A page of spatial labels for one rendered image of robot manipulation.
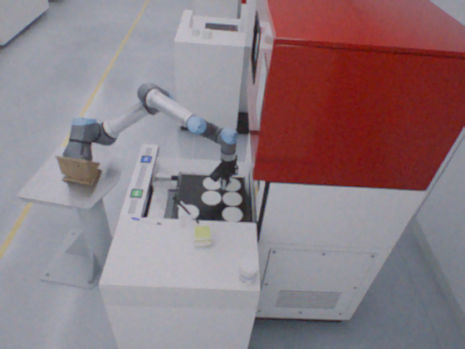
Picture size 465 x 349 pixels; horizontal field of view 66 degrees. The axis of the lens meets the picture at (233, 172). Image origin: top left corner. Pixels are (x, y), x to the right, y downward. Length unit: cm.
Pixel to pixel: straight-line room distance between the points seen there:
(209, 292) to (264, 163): 55
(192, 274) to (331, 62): 94
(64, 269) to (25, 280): 24
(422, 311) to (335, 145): 176
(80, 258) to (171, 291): 143
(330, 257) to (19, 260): 210
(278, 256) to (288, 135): 75
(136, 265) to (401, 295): 198
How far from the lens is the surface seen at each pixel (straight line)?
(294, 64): 122
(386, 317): 278
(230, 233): 162
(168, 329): 177
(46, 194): 213
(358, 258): 199
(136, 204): 176
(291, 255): 189
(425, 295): 301
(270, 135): 135
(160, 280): 148
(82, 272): 275
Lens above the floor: 222
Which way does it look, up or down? 41 degrees down
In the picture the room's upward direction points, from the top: 6 degrees clockwise
